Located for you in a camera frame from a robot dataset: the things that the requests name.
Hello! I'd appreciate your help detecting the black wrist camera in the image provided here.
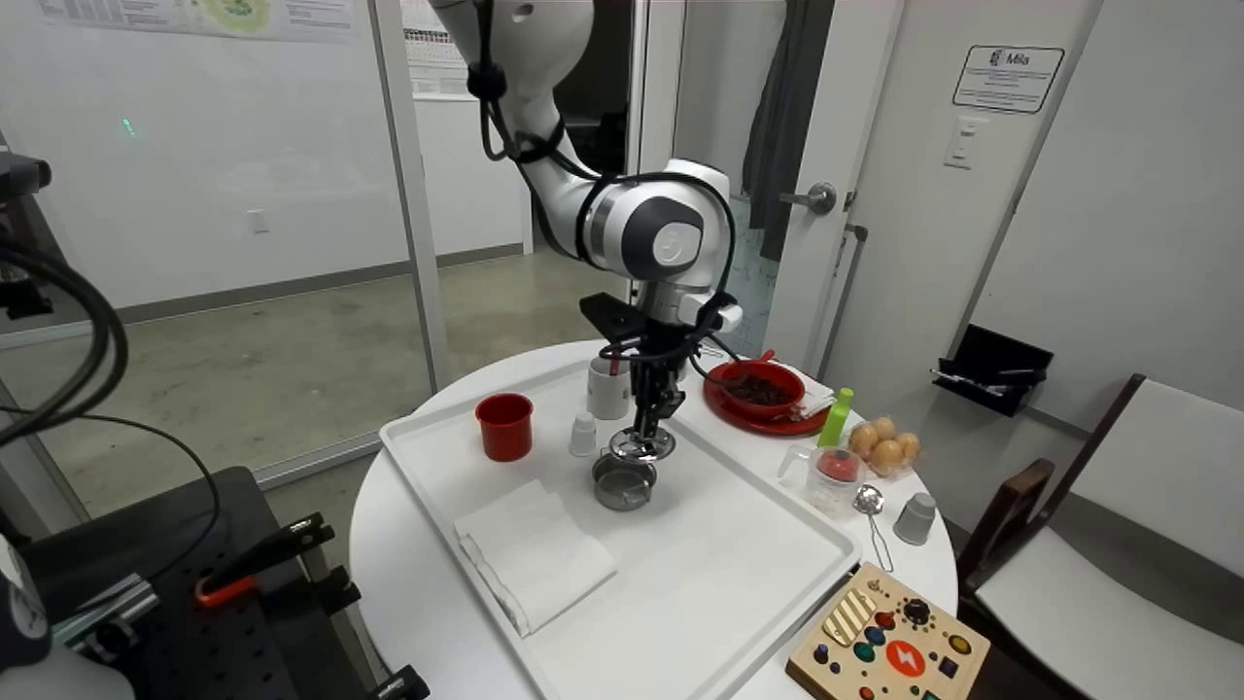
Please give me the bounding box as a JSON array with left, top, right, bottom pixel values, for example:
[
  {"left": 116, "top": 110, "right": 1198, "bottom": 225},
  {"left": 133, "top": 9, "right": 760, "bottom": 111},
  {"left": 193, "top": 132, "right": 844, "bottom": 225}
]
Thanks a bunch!
[{"left": 576, "top": 293, "right": 651, "bottom": 347}]

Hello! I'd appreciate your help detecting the silver door handle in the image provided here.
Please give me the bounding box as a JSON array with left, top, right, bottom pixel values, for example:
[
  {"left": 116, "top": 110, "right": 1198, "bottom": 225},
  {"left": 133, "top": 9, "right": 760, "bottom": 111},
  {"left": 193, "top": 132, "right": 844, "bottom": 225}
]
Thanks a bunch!
[{"left": 778, "top": 183, "right": 839, "bottom": 219}]

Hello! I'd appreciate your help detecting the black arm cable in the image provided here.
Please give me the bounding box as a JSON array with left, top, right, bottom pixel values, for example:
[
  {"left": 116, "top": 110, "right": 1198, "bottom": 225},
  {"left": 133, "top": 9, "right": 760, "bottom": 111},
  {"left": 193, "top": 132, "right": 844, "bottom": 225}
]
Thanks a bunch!
[{"left": 467, "top": 0, "right": 615, "bottom": 209}]

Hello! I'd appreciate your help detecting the small grey cup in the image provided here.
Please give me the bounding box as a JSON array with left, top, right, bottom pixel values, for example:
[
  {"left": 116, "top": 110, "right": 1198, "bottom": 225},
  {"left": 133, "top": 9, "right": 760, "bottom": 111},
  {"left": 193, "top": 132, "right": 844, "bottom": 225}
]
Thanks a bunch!
[{"left": 889, "top": 489, "right": 942, "bottom": 548}]

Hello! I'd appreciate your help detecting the clear glass cup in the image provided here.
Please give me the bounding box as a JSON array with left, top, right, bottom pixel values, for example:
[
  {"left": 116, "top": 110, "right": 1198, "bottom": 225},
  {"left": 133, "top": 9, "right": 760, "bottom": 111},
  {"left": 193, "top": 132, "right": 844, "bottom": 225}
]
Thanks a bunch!
[{"left": 775, "top": 442, "right": 819, "bottom": 499}]

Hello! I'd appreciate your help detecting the black cable bundle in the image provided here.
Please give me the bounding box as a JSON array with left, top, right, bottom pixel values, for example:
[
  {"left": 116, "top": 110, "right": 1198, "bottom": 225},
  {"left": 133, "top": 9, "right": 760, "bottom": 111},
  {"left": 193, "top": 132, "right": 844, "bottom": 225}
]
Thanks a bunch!
[{"left": 0, "top": 237, "right": 133, "bottom": 450}]

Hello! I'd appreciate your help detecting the large white tray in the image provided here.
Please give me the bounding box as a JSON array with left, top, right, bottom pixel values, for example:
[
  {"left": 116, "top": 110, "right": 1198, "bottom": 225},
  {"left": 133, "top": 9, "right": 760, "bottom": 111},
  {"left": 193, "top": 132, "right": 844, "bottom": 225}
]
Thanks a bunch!
[{"left": 376, "top": 369, "right": 863, "bottom": 700}]

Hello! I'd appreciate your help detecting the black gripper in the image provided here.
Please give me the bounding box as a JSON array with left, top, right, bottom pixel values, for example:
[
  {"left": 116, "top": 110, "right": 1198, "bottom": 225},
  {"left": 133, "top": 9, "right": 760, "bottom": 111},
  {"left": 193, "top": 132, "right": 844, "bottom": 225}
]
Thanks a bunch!
[{"left": 606, "top": 316, "right": 717, "bottom": 438}]

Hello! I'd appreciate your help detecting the red plastic cup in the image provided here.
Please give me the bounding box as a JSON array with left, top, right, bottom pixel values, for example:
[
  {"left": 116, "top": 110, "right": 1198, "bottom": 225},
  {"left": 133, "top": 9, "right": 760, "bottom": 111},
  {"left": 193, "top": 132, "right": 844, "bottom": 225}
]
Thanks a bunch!
[{"left": 472, "top": 390, "right": 538, "bottom": 466}]

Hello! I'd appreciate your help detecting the clamp with orange handle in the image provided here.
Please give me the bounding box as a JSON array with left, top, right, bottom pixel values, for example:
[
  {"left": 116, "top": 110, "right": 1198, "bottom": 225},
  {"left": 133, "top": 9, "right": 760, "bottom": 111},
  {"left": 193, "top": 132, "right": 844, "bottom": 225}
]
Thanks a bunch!
[{"left": 191, "top": 508, "right": 336, "bottom": 616}]

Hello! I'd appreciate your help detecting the wooden colourful toy board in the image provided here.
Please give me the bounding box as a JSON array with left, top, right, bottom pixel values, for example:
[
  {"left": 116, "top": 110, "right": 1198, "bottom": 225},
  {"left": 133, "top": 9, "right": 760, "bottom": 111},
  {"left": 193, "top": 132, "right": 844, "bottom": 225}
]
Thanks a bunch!
[{"left": 780, "top": 559, "right": 996, "bottom": 700}]

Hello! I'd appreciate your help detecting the small silver pot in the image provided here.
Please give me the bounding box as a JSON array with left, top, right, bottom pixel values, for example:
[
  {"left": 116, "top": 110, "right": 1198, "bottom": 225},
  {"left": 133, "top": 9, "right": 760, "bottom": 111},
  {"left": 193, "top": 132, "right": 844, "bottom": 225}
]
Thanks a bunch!
[{"left": 593, "top": 450, "right": 660, "bottom": 514}]

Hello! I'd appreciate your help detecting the black perforated work table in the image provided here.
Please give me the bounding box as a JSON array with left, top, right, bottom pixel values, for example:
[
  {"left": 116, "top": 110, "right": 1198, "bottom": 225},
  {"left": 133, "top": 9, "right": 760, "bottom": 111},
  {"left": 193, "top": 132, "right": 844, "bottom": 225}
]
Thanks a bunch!
[{"left": 25, "top": 464, "right": 381, "bottom": 700}]

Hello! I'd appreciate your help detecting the dark hanging jacket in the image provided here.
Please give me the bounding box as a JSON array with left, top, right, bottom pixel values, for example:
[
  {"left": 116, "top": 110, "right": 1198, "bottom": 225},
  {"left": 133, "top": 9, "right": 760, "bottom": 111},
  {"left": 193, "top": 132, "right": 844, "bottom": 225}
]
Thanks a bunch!
[{"left": 739, "top": 0, "right": 839, "bottom": 264}]

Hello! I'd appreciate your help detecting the small white shaker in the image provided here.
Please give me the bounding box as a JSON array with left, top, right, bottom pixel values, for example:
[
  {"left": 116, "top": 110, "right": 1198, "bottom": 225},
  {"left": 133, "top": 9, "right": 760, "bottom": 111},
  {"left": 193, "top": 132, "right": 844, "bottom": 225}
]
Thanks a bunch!
[{"left": 565, "top": 409, "right": 604, "bottom": 459}]

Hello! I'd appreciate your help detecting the white seat chair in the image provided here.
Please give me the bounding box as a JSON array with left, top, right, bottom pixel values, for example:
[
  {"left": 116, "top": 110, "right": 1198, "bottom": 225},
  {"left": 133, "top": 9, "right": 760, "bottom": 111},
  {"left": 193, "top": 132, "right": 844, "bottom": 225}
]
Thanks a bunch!
[{"left": 958, "top": 372, "right": 1244, "bottom": 700}]

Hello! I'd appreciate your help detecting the clear jar with red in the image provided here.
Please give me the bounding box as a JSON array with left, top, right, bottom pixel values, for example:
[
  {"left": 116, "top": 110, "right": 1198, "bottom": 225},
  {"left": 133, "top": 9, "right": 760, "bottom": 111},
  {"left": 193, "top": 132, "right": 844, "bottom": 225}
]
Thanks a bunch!
[{"left": 814, "top": 442, "right": 869, "bottom": 518}]

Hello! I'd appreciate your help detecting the folded white cloth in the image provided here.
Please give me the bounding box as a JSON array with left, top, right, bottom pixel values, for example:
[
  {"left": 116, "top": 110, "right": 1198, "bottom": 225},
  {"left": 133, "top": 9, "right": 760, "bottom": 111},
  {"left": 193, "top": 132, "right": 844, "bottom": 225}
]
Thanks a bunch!
[{"left": 450, "top": 477, "right": 622, "bottom": 638}]

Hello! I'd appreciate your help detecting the white wall sign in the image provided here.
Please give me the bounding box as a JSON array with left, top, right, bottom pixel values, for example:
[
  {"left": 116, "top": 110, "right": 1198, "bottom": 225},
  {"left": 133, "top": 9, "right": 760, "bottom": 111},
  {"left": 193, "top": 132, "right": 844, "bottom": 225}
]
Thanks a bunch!
[{"left": 949, "top": 39, "right": 1071, "bottom": 115}]

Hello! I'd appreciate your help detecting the silver spoon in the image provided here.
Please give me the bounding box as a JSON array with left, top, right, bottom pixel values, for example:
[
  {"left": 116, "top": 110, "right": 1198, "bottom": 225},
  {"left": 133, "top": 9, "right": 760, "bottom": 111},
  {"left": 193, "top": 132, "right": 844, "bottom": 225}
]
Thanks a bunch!
[{"left": 850, "top": 483, "right": 898, "bottom": 574}]

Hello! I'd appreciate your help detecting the black floor tray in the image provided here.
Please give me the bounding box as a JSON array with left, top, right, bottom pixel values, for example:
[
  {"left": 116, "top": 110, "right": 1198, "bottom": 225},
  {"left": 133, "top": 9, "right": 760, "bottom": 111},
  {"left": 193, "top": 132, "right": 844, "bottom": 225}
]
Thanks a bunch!
[{"left": 928, "top": 323, "right": 1056, "bottom": 421}]

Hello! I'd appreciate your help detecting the red plate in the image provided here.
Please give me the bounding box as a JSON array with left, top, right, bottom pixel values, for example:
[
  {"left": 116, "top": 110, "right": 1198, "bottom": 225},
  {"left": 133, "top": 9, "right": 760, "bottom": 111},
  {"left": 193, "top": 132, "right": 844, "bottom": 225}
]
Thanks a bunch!
[{"left": 701, "top": 359, "right": 834, "bottom": 438}]

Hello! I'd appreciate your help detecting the green bottle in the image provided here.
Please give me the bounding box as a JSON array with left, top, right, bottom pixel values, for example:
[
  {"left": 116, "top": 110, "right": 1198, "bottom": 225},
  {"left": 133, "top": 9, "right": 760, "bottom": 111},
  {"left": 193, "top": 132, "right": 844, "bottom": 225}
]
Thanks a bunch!
[{"left": 818, "top": 384, "right": 861, "bottom": 456}]

